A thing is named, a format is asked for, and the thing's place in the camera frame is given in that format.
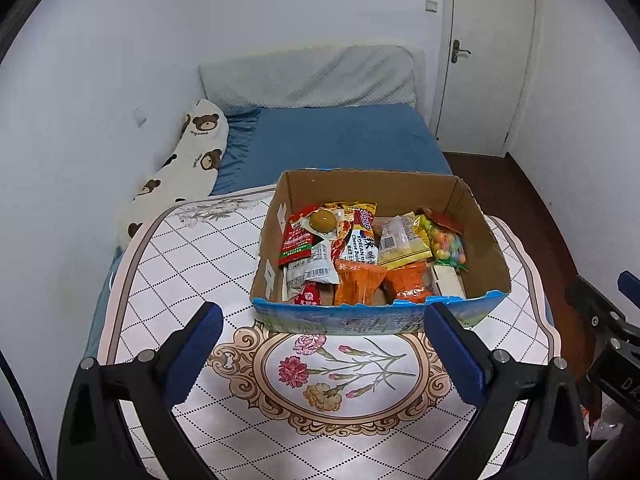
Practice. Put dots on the wall light switch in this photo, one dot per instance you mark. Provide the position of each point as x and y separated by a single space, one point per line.
431 5

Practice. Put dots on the white green tape patch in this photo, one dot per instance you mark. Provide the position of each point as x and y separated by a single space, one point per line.
269 272
281 212

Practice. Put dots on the bed with blue sheet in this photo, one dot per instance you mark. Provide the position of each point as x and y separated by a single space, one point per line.
340 140

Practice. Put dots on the small yellow snack packet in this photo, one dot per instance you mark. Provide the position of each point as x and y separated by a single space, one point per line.
400 260

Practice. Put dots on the colourful candy bag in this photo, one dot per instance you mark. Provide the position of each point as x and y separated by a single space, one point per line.
447 250

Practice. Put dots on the white door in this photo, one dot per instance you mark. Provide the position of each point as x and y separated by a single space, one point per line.
490 60

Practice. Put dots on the grey headboard cushion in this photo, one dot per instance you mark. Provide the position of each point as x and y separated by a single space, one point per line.
310 75

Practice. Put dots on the clear bread packet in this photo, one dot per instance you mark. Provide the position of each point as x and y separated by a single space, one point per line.
400 235

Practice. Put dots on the dark red snack packet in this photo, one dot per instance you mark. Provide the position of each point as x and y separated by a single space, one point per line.
446 220

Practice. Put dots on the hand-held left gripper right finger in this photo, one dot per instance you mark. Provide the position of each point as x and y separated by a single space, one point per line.
452 355

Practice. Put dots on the bear print long pillow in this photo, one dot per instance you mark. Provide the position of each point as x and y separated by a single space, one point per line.
195 145

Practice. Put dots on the small red round-label packet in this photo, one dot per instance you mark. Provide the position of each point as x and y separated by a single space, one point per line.
307 295

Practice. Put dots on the brown cardboard box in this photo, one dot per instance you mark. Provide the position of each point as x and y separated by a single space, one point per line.
480 245

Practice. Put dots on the white plastic bag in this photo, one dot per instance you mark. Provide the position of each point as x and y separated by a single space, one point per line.
607 427

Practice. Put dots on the white barcode snack packet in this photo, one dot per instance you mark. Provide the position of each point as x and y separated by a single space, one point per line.
312 267

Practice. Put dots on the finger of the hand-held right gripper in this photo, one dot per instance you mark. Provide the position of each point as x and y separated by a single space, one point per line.
629 286
592 302

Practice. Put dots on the orange snack packet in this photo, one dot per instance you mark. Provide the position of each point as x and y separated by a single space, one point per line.
357 282
412 282

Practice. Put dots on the braised egg packet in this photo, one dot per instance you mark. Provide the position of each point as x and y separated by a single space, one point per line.
322 221

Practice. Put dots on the floral printed table cloth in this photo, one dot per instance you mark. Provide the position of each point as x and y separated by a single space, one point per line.
200 260

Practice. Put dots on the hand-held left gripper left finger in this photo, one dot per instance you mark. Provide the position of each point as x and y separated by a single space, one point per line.
197 355

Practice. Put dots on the yellow red instant noodle packet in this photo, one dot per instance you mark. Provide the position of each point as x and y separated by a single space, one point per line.
362 245

